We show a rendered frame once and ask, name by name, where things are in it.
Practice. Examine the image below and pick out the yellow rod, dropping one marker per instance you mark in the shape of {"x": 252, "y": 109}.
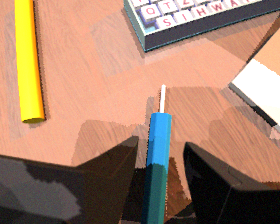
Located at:
{"x": 27, "y": 65}

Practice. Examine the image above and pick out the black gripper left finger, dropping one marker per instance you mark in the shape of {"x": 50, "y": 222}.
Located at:
{"x": 92, "y": 193}

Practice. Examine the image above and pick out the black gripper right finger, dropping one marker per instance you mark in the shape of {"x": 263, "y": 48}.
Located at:
{"x": 221, "y": 194}

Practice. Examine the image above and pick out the blue stylus with tan tip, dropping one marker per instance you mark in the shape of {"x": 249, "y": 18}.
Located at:
{"x": 157, "y": 165}

